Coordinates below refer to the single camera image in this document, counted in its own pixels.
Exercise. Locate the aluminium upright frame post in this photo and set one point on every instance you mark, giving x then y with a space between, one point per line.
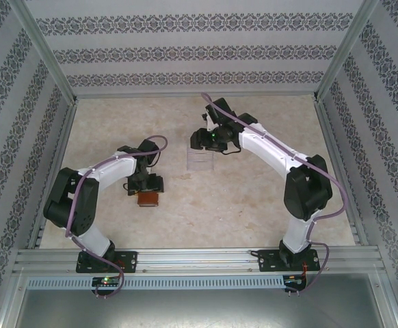
46 51
344 51

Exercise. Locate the brown leather card holder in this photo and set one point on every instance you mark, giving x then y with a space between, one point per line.
148 200

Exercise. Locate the right controller board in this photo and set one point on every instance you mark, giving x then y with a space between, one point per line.
294 280

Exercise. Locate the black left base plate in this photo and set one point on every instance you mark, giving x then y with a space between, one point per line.
130 261

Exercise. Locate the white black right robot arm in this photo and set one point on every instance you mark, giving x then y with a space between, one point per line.
264 147

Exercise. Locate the controller board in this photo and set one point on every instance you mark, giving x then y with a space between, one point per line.
294 280
106 281

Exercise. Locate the aluminium mounting rail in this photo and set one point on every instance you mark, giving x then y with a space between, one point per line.
199 261

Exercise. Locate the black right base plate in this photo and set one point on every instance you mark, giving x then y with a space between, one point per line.
271 261

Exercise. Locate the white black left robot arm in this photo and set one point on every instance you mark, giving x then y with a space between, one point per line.
117 171

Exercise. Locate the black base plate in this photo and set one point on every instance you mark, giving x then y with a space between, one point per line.
130 261
271 261

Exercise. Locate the grey sheet metal panel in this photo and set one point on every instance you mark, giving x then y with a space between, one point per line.
199 311

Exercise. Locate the left controller board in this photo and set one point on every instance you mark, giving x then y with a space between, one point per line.
106 281

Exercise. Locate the aluminium table side rail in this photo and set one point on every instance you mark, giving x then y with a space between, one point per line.
57 171
340 171

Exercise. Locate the clear plastic card sleeve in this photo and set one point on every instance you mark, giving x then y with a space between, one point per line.
200 160

